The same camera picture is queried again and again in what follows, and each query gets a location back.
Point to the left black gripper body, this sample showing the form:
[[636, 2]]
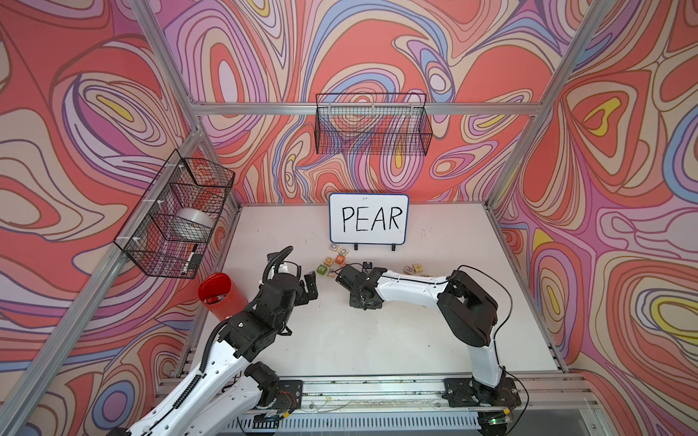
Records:
[[303, 297]]

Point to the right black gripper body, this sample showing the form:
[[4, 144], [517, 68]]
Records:
[[357, 302]]

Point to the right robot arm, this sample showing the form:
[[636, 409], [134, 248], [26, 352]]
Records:
[[470, 312]]

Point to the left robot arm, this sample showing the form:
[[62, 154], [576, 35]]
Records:
[[230, 380]]

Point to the white board reading PEAR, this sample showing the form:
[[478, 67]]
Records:
[[368, 219]]

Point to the red plastic cup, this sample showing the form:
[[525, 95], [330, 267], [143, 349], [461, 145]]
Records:
[[220, 295]]

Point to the white tape roll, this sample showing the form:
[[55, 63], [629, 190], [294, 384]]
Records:
[[192, 225]]

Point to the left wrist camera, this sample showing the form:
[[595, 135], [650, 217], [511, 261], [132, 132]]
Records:
[[289, 268]]

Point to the black wire basket left wall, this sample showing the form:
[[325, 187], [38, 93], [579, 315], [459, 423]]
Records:
[[168, 234]]

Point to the black wire basket wall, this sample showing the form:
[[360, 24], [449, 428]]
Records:
[[372, 124], [168, 234]]

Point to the black wire basket back wall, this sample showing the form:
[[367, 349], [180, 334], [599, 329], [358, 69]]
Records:
[[372, 124]]

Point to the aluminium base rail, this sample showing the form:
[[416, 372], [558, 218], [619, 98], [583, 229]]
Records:
[[537, 403]]

